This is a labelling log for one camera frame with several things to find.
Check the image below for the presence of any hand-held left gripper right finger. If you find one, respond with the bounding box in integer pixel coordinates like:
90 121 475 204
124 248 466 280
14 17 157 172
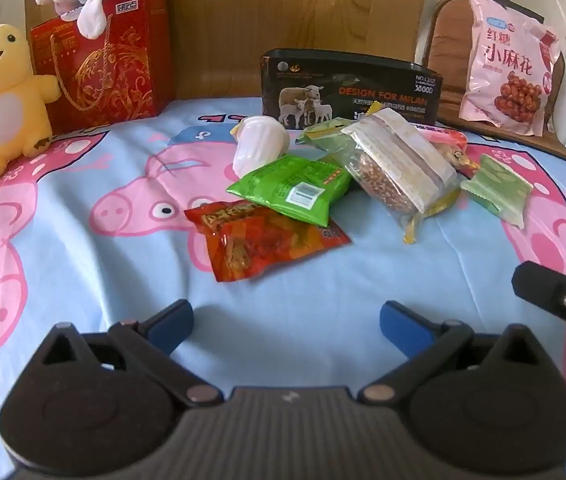
358 301 546 404

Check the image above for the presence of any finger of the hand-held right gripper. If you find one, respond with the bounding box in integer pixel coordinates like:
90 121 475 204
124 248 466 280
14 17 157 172
512 261 566 356

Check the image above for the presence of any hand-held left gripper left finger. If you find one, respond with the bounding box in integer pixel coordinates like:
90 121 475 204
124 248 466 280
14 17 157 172
38 300 224 407

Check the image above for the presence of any red snack packet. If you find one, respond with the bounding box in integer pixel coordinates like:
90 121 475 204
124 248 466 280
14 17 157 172
184 200 353 283

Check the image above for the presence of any pale green snack packet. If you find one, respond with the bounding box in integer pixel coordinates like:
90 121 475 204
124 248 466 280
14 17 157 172
460 154 534 231

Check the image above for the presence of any clear bag of grains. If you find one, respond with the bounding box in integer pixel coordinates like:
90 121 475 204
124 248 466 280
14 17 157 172
340 108 464 245

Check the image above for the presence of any bright green snack packet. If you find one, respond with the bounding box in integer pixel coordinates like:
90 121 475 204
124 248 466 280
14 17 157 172
226 155 354 227

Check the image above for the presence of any orange pink snack packet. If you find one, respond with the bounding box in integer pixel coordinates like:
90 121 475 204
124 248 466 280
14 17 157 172
415 126 482 171

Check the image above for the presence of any white snack packet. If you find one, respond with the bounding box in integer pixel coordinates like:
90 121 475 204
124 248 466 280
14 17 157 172
232 115 291 179

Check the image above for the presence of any yellow-green snack packet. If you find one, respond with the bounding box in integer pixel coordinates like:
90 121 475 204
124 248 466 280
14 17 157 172
295 119 364 161

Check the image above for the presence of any black cardboard box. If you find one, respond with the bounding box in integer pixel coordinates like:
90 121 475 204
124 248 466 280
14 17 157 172
261 48 443 128

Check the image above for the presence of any blue printed bedsheet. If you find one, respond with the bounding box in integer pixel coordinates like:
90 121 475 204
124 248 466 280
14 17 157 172
0 92 566 480

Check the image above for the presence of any brown seat cushion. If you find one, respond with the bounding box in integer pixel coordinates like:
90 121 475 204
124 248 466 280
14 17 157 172
414 0 566 166

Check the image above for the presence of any large pink snack bag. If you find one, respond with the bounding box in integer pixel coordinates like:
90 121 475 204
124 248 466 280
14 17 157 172
459 0 563 137

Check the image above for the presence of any red gift bag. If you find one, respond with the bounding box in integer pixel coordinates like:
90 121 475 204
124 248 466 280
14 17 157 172
30 0 175 133

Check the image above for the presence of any yellow plush chick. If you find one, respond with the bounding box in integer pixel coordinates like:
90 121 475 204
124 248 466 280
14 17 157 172
0 23 62 184

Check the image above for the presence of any wooden headboard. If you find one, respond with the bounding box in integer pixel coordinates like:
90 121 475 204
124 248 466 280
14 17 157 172
23 0 446 103

